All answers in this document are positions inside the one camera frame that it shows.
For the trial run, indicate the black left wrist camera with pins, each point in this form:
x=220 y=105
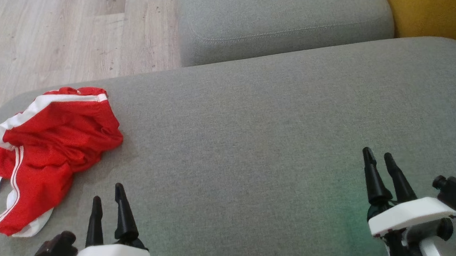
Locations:
x=56 y=249

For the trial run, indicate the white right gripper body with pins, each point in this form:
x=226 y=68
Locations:
x=412 y=213

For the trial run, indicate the large grey sofa seat cushion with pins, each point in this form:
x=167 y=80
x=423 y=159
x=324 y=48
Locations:
x=253 y=142

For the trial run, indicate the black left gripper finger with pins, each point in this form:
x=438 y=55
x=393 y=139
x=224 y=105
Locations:
x=125 y=215
x=95 y=225

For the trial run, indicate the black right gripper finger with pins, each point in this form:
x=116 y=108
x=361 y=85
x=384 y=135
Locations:
x=399 y=182
x=374 y=182

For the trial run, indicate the red shorts with white waistband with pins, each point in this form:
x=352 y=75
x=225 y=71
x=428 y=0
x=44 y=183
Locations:
x=75 y=126

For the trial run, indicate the grey sofa ottoman section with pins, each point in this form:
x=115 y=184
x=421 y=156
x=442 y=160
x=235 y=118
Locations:
x=284 y=15

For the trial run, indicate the red jersey with white stripes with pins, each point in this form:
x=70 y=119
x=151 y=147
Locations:
x=35 y=185

